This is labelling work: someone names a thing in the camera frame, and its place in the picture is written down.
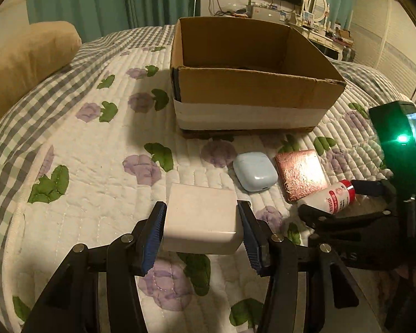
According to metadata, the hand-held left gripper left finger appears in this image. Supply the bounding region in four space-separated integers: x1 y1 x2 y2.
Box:
21 201 168 333

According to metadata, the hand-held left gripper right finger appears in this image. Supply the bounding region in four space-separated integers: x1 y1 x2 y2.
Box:
237 200 380 333

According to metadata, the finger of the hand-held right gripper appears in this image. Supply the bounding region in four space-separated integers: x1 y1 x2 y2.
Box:
351 179 396 200
298 205 397 238

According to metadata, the white bottle with red cap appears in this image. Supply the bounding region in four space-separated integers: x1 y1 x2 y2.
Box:
296 179 356 216

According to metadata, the white rectangular plastic box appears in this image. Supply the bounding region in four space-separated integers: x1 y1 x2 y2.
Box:
162 182 243 256

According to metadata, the rose gold square compact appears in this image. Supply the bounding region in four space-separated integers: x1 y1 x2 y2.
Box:
275 149 330 204

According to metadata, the light blue earbud case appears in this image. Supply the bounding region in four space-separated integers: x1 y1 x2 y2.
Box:
232 152 277 192

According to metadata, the floral quilted bedspread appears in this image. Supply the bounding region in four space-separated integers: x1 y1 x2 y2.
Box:
0 24 416 333

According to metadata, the white sliding wardrobe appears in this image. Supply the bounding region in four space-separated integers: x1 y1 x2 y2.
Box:
348 0 416 102

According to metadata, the open cardboard box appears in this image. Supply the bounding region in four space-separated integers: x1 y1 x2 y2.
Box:
169 16 347 140

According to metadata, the white dressing table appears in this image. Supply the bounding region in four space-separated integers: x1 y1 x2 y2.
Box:
287 17 355 62

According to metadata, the round white vanity mirror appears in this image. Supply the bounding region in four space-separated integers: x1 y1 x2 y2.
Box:
303 0 329 22

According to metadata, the white box under television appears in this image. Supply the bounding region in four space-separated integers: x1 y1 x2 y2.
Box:
251 6 289 20

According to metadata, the yellow pillow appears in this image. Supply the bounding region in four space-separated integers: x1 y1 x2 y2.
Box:
0 21 83 125

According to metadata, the green curtain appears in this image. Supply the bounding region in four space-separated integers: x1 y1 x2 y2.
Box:
24 0 202 42

